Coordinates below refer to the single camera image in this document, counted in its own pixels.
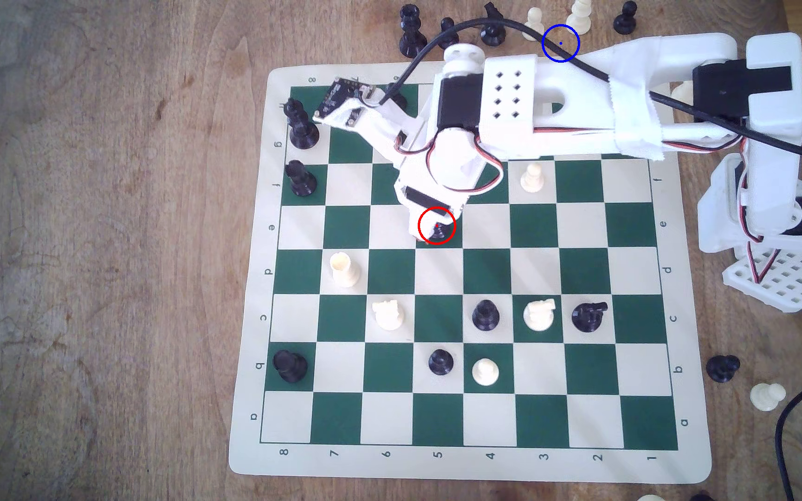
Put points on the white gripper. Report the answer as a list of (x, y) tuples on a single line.
[(421, 195)]

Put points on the black pawn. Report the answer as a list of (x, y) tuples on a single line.
[(392, 92), (448, 28), (439, 228), (625, 21), (722, 369), (486, 316), (441, 362)]

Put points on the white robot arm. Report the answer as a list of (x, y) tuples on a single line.
[(512, 111)]

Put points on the green and cream chess mat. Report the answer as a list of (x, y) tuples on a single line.
[(387, 417)]

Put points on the white chess piece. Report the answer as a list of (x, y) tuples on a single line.
[(650, 498), (580, 21)]

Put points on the black chess piece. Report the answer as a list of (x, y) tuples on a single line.
[(701, 497)]

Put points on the white pawn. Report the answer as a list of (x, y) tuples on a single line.
[(486, 374), (766, 397), (532, 181), (533, 28)]

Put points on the white rook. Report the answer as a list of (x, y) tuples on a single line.
[(344, 273)]

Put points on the white knight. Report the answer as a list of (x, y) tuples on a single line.
[(539, 316), (388, 316)]

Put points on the black rook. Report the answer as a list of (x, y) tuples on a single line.
[(290, 367), (301, 182)]

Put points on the black king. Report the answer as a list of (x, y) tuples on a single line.
[(303, 132)]

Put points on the black knight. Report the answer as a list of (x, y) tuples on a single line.
[(493, 35), (587, 319)]

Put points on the white cloth tape wrap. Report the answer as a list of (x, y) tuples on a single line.
[(634, 104)]

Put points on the camera circuit board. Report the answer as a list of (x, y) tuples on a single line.
[(342, 97)]

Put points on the white perforated base plate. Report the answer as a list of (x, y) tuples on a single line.
[(784, 278)]

